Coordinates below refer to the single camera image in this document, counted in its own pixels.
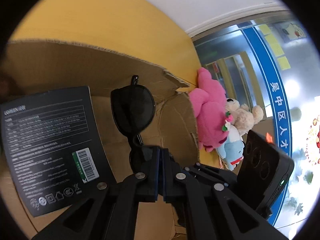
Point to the beige teddy bear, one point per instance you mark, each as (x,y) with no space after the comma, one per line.
(244,119)

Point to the black sunglasses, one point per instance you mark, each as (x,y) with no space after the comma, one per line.
(133,109)

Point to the black product box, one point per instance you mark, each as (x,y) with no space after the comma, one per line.
(53,148)

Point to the light blue plush toy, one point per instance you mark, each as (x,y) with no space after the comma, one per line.
(231,151)

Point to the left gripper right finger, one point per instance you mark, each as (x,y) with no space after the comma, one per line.
(211,211)

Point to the brown cardboard box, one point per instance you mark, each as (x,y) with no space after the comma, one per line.
(39,66)

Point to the black camera box right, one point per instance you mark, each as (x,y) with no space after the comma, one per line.
(264,172)

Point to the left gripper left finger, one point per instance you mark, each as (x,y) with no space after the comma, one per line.
(111,213)

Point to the pink plush toy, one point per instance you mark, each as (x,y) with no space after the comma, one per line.
(209,106)

